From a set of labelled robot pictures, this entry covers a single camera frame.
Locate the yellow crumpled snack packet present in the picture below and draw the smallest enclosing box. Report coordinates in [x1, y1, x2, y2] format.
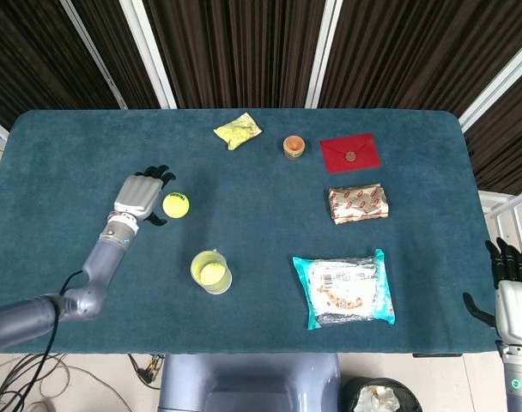
[213, 112, 263, 151]

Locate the yellow tennis ball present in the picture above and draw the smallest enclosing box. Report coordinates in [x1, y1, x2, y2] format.
[161, 191, 191, 219]
[199, 262, 226, 285]

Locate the teal white food bag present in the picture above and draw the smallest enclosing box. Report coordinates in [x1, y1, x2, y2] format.
[292, 248, 396, 331]

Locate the white metal rack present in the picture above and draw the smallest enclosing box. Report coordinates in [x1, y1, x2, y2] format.
[477, 188, 522, 258]

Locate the plugs and cables cluster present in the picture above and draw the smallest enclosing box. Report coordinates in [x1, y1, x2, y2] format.
[127, 353, 166, 390]

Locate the floor cable bundle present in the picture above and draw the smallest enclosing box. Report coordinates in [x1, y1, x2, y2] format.
[0, 352, 131, 412]

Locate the white partition post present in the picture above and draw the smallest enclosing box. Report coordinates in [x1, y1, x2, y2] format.
[58, 0, 128, 109]
[118, 0, 178, 109]
[305, 0, 340, 109]
[458, 33, 522, 133]

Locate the black trash bin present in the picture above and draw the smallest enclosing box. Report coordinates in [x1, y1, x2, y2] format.
[341, 376, 423, 412]

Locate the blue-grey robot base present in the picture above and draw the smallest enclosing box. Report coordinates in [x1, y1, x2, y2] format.
[157, 353, 343, 412]

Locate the red envelope gold seal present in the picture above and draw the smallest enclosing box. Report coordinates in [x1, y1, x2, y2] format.
[319, 133, 382, 174]

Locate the gold red printed packet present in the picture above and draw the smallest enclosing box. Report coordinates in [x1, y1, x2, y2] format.
[328, 182, 392, 227]

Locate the teal velvet table cloth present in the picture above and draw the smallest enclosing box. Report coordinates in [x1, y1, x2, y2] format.
[0, 109, 502, 355]

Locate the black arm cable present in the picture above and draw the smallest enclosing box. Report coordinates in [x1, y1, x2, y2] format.
[11, 270, 85, 412]

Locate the clear plastic cup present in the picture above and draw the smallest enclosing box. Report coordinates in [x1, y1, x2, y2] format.
[190, 249, 233, 296]

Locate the small orange patterned cup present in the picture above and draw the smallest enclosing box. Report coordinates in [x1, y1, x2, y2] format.
[282, 134, 307, 162]

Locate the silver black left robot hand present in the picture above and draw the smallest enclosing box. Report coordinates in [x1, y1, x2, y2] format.
[113, 164, 178, 227]

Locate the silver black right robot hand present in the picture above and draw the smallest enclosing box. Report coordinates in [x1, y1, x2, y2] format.
[462, 237, 522, 347]

